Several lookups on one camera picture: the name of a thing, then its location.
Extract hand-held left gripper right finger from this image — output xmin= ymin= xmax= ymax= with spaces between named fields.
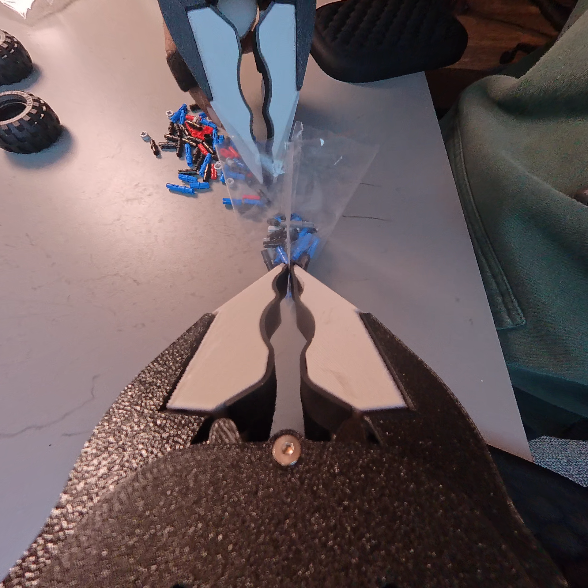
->
xmin=292 ymin=265 xmax=408 ymax=412

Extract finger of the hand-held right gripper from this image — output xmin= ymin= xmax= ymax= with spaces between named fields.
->
xmin=256 ymin=0 xmax=300 ymax=175
xmin=189 ymin=5 xmax=276 ymax=181

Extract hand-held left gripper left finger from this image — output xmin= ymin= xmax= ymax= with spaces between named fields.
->
xmin=168 ymin=267 xmax=293 ymax=415

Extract large pile of toy pins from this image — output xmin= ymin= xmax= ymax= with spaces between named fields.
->
xmin=140 ymin=103 xmax=267 ymax=207

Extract clear plastic bag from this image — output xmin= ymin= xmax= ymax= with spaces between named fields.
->
xmin=221 ymin=120 xmax=379 ymax=272
xmin=0 ymin=0 xmax=56 ymax=19

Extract small cluster of toy pins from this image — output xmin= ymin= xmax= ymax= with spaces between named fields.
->
xmin=262 ymin=213 xmax=320 ymax=269

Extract black toy tyre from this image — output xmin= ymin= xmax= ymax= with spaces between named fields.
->
xmin=0 ymin=90 xmax=62 ymax=154
xmin=0 ymin=30 xmax=34 ymax=86

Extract grey desk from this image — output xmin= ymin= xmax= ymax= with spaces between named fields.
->
xmin=0 ymin=0 xmax=533 ymax=570

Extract person's right hand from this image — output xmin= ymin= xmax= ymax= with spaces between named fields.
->
xmin=166 ymin=26 xmax=198 ymax=92

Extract black padded armrest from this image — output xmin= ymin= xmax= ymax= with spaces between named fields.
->
xmin=311 ymin=0 xmax=467 ymax=83

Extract crumpled clear plastic bag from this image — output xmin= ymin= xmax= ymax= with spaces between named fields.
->
xmin=0 ymin=0 xmax=56 ymax=19

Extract person's blue jeans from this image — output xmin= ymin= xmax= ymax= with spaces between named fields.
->
xmin=529 ymin=435 xmax=588 ymax=488

